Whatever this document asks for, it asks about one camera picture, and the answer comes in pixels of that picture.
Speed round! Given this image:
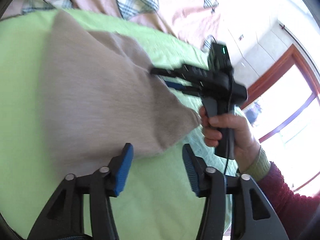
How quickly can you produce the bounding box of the beige knit sweater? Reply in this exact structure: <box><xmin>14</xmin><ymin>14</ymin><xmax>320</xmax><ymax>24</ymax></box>
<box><xmin>39</xmin><ymin>11</ymin><xmax>200</xmax><ymax>176</ymax></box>

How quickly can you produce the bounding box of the red sleeve forearm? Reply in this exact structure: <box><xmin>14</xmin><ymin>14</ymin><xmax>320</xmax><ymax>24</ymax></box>
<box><xmin>241</xmin><ymin>146</ymin><xmax>320</xmax><ymax>240</ymax></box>

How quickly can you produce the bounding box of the person's right hand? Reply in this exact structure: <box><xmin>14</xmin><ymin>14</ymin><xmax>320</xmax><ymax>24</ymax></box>
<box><xmin>199</xmin><ymin>107</ymin><xmax>260</xmax><ymax>173</ymax></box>

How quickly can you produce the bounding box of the green bed sheet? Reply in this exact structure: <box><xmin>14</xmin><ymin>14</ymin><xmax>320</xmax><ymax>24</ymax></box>
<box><xmin>0</xmin><ymin>7</ymin><xmax>238</xmax><ymax>240</ymax></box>

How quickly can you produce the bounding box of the pink quilt with plaid hearts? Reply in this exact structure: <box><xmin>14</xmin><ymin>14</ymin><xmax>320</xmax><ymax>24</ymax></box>
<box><xmin>2</xmin><ymin>0</ymin><xmax>226</xmax><ymax>53</ymax></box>

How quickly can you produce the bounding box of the black camera box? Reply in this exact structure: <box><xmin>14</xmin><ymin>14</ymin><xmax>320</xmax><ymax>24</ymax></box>
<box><xmin>207</xmin><ymin>42</ymin><xmax>233</xmax><ymax>75</ymax></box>

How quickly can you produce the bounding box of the wooden window frame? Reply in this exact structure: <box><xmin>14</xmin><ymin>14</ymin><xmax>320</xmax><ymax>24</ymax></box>
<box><xmin>241</xmin><ymin>45</ymin><xmax>319</xmax><ymax>196</ymax></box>

